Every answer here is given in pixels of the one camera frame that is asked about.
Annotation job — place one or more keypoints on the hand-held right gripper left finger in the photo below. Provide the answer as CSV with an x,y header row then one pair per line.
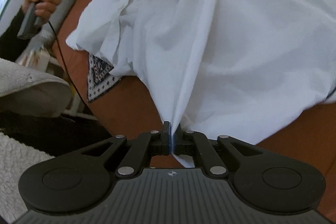
x,y
168,134

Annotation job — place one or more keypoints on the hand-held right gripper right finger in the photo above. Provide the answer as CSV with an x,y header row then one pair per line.
x,y
178,142

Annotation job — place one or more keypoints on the white garment with dark piping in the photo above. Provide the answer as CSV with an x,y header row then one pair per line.
x,y
223,43

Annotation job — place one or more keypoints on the person's left forearm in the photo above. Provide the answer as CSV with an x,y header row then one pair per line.
x,y
10,40

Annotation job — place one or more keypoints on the person's left hand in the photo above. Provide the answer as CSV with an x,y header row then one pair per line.
x,y
46,5

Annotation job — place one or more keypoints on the brown bed sheet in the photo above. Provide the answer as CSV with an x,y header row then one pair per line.
x,y
118,103

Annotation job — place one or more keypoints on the dark patterned blanket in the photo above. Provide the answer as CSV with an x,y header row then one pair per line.
x,y
101,74

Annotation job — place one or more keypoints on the black clothing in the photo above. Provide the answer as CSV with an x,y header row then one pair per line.
x,y
52,132

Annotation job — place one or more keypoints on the white fleece jacket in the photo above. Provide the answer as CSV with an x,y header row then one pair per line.
x,y
23,90

